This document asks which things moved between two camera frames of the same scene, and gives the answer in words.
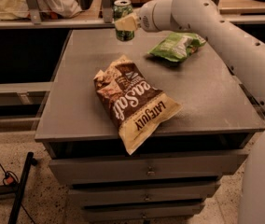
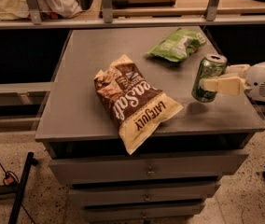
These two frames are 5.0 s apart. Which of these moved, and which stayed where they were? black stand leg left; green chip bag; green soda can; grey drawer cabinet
Moved: green soda can
Stayed: black stand leg left; green chip bag; grey drawer cabinet
